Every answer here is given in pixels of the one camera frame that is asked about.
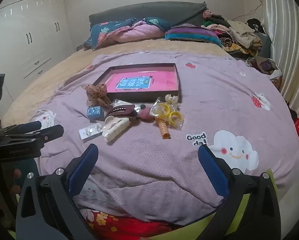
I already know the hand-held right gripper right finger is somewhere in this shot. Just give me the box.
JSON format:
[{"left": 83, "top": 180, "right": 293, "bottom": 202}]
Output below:
[{"left": 198, "top": 144, "right": 281, "bottom": 240}]

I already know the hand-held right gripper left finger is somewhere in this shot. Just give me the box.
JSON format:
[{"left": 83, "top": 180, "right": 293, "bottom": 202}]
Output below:
[{"left": 15, "top": 143, "right": 100, "bottom": 240}]

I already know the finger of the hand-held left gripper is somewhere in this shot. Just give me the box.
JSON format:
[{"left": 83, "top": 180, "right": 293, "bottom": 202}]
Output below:
[
  {"left": 4, "top": 124, "right": 64, "bottom": 145},
  {"left": 0, "top": 121, "right": 41, "bottom": 137}
]

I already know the white earring card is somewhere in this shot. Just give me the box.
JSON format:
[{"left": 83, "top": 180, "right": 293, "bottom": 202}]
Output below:
[{"left": 79, "top": 124, "right": 105, "bottom": 140}]

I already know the small blue box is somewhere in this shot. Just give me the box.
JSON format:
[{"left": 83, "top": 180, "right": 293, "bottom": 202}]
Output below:
[{"left": 87, "top": 106, "right": 104, "bottom": 120}]

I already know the cream hair claw clip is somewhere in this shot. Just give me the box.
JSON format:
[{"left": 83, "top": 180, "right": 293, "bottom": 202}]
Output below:
[{"left": 101, "top": 116, "right": 130, "bottom": 143}]

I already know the brown polka-dot bow hair clip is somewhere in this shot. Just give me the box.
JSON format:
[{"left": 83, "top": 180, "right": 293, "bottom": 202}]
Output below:
[{"left": 81, "top": 82, "right": 113, "bottom": 108}]

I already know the orange spiral hair tie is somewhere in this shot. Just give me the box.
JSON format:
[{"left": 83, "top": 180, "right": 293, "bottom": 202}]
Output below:
[{"left": 155, "top": 117, "right": 171, "bottom": 140}]

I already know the bag of yellow rings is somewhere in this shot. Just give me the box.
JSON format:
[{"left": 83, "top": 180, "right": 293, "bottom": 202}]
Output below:
[{"left": 149, "top": 100, "right": 184, "bottom": 131}]

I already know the maroon hair claw clip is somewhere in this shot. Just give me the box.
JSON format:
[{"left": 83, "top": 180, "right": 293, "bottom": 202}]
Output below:
[{"left": 107, "top": 104, "right": 138, "bottom": 118}]

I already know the clear plastic bag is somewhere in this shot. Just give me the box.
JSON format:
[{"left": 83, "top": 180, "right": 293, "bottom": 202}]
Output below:
[{"left": 111, "top": 99, "right": 128, "bottom": 108}]

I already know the small brown hair clip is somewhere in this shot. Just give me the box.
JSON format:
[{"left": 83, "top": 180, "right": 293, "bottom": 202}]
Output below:
[{"left": 136, "top": 103, "right": 155, "bottom": 120}]

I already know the dark tray box pink inside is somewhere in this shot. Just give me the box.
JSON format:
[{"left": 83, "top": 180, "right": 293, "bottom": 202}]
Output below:
[{"left": 92, "top": 63, "right": 183, "bottom": 103}]

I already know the person's left hand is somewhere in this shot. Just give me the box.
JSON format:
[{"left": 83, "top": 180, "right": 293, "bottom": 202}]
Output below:
[{"left": 8, "top": 167, "right": 22, "bottom": 194}]

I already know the red floral cloth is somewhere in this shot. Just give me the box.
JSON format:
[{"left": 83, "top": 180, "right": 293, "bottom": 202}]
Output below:
[{"left": 79, "top": 209, "right": 175, "bottom": 240}]

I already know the white wardrobe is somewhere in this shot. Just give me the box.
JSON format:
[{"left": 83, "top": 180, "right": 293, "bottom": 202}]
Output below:
[{"left": 0, "top": 0, "right": 76, "bottom": 100}]

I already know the purple printed blanket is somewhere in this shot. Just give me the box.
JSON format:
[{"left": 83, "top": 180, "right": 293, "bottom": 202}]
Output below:
[{"left": 31, "top": 51, "right": 299, "bottom": 225}]

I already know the cream flower hair clip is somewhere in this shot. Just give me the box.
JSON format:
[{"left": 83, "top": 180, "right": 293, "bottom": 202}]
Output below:
[{"left": 164, "top": 94, "right": 179, "bottom": 105}]

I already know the basket of dark clothes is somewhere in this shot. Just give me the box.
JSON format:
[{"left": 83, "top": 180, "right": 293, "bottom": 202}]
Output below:
[{"left": 247, "top": 56, "right": 283, "bottom": 83}]

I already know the blue and pink floral quilt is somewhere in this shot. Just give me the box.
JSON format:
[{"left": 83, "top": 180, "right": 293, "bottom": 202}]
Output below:
[{"left": 83, "top": 17, "right": 172, "bottom": 50}]

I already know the pile of clothes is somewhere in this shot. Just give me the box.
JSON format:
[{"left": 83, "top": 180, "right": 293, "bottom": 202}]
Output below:
[{"left": 201, "top": 10, "right": 272, "bottom": 58}]

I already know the striped purple pillow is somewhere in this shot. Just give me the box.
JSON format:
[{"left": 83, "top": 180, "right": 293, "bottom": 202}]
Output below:
[{"left": 164, "top": 24, "right": 222, "bottom": 47}]

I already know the grey headboard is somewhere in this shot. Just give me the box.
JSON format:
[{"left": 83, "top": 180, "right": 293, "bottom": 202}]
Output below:
[{"left": 89, "top": 2, "right": 207, "bottom": 28}]

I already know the white curtain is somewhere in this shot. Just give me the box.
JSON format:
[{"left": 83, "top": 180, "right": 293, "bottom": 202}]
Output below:
[{"left": 261, "top": 0, "right": 299, "bottom": 120}]

